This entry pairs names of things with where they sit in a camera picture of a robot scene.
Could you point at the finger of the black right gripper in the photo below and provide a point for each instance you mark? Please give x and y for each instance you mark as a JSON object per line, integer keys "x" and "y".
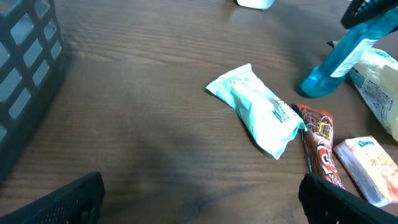
{"x": 360, "y": 11}

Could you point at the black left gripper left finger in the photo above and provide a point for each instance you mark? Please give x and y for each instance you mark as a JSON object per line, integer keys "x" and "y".
{"x": 78, "y": 202}

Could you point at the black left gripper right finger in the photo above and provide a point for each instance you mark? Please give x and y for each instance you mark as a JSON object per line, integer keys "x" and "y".
{"x": 326, "y": 203}

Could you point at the orange tissue pack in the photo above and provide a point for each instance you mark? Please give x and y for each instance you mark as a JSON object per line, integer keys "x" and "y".
{"x": 371, "y": 167}

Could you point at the red chocolate bar wrapper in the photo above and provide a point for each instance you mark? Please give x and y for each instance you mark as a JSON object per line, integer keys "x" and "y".
{"x": 318, "y": 143}

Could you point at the large yellow snack bag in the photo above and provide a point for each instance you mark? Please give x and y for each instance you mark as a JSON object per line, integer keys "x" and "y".
{"x": 375, "y": 77}

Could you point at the teal liquid bottle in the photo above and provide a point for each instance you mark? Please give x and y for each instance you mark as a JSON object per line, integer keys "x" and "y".
{"x": 325, "y": 78}

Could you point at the light teal wipes packet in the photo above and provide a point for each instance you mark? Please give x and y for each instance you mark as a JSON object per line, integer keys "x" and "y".
{"x": 271, "y": 122}

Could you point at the white barcode scanner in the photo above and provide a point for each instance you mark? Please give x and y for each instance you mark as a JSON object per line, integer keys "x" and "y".
{"x": 255, "y": 4}

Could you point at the grey plastic lattice basket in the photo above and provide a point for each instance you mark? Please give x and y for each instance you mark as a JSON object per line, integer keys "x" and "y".
{"x": 32, "y": 71}

